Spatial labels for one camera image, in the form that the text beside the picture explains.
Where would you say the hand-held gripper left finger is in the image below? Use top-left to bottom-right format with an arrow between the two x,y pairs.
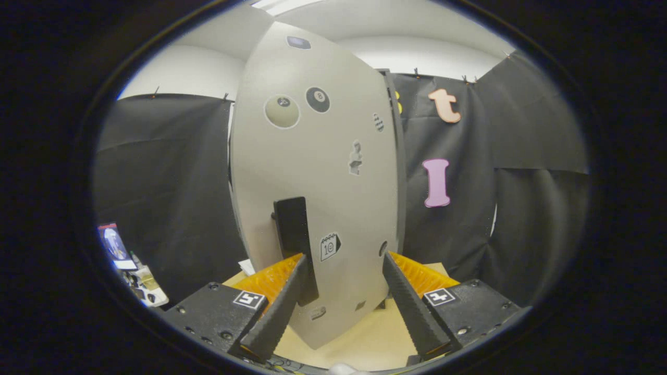
159,254 -> 309,363

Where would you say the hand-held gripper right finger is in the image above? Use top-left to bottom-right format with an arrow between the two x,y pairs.
382,252 -> 522,365

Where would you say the black cabinet door handle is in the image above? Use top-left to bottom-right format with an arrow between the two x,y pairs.
270,196 -> 320,307

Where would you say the grey shoe cabinet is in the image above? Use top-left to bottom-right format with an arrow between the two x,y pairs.
228,68 -> 409,313

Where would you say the light grey shoe cabinet door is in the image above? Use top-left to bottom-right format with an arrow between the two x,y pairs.
229,21 -> 406,351

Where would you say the white cluttered side table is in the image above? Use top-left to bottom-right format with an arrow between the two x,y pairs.
122,265 -> 169,308

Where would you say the blue screen device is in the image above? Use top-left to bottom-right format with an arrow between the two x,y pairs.
97,223 -> 139,272

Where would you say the black backdrop cloth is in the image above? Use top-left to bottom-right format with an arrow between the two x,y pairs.
94,49 -> 590,309

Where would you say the long ceiling light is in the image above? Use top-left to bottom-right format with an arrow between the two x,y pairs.
250,0 -> 325,17

